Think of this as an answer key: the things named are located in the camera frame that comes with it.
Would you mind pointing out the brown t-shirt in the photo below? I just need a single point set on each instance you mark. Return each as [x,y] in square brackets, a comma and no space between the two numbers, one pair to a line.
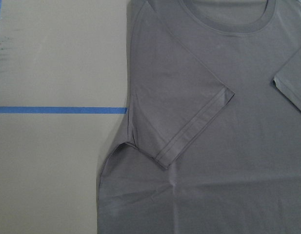
[211,140]

